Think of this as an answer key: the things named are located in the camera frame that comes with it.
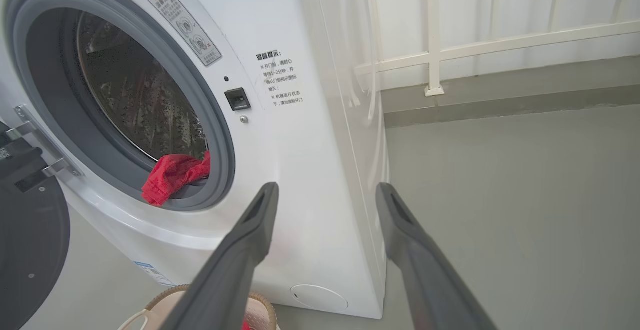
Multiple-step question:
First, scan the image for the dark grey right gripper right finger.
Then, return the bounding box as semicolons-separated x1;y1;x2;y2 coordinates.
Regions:
376;182;498;330

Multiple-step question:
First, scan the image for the cream perforated laundry basket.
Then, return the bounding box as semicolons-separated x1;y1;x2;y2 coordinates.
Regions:
117;284;278;330

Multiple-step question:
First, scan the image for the white front-load washing machine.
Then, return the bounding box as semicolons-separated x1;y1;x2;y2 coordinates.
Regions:
0;0;391;319

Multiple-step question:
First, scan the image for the grey warning label sticker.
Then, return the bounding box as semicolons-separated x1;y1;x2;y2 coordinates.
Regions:
142;0;222;67

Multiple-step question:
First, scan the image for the white metal railing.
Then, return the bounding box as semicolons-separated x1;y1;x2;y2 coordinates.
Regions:
350;0;640;97

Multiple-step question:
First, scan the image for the blue energy label sticker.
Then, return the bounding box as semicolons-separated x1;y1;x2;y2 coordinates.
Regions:
132;261;176;287

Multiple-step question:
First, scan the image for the black round glass washer door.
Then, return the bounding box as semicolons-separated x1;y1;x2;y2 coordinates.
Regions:
0;120;72;330

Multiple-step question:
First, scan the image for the stainless steel washing machine drum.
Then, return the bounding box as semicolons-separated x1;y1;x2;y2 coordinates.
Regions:
75;11;208;161

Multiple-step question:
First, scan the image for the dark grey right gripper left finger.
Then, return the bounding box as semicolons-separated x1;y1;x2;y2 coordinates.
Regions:
160;182;280;330

